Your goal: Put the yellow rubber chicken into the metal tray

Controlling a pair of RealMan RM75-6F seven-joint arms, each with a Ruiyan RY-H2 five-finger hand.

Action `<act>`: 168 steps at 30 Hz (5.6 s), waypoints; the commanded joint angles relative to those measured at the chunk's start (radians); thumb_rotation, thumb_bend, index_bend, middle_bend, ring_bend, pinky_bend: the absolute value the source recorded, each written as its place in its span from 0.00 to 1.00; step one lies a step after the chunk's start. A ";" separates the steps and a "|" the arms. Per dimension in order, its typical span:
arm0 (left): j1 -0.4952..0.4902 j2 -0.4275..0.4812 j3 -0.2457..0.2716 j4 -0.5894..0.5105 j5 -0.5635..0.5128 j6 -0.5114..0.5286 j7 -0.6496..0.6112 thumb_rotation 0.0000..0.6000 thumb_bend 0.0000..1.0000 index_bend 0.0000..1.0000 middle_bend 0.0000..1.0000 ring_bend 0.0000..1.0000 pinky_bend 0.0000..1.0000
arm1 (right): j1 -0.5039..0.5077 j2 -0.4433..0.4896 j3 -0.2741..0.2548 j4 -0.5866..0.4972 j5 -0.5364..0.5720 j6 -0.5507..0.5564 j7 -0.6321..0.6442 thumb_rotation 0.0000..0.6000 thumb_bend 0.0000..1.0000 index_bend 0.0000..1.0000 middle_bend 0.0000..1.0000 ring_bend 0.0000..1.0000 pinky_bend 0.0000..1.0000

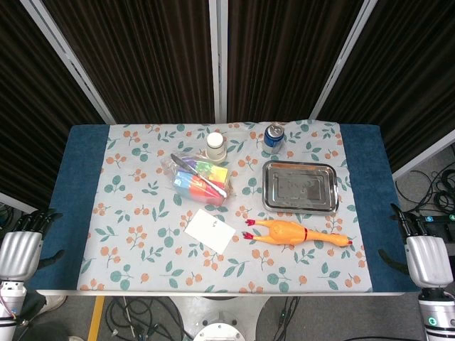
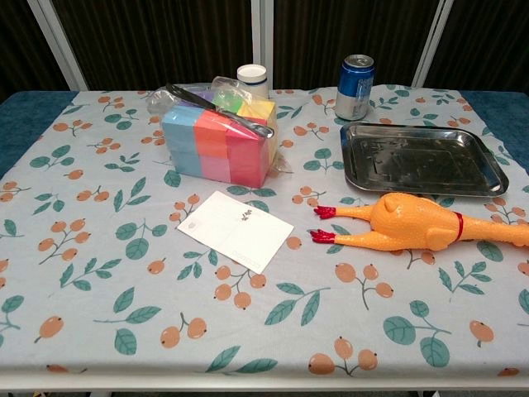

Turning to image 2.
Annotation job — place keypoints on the light blue foam block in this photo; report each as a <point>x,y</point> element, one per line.
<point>186,163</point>

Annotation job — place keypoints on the yellow foam block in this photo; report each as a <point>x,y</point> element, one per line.
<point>258,108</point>

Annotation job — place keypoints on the orange rubber chicken toy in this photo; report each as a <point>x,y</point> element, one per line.
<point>405,225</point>

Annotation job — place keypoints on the green foam block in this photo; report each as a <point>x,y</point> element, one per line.
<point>227,101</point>

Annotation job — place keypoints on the floral print tablecloth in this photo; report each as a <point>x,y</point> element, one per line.
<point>124,289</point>

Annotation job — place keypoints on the purple foam block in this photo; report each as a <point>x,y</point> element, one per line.
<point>202,97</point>

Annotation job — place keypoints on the stainless steel tray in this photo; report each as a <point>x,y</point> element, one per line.
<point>417,159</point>

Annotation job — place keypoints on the blue and silver can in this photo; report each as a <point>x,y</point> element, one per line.
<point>355,93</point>

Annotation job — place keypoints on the orange foam block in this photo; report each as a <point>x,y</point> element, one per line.
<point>211,132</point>

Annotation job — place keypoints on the clear plastic bag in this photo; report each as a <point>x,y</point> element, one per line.
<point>159,101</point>

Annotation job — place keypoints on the white lidded bottle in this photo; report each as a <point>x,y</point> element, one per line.
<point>253,76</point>

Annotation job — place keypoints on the white postcard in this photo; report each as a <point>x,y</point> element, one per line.
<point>235,231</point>

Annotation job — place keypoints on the pink foam block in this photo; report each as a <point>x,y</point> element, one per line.
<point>215,167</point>

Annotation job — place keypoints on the magenta foam block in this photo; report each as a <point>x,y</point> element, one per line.
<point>248,161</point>

